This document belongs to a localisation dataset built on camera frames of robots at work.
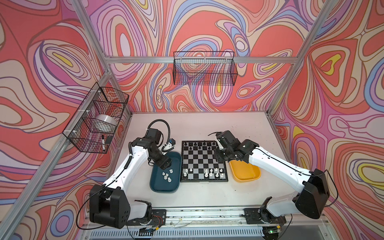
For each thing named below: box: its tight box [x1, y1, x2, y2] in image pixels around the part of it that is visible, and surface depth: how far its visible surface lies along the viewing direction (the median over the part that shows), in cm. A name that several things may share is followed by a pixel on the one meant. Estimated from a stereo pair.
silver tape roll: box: [95, 114, 117, 125], surface depth 75 cm
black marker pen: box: [102, 134, 106, 152], surface depth 73 cm
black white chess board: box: [180, 140, 229, 183], surface depth 91 cm
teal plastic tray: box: [149, 151, 183, 194], surface depth 86 cm
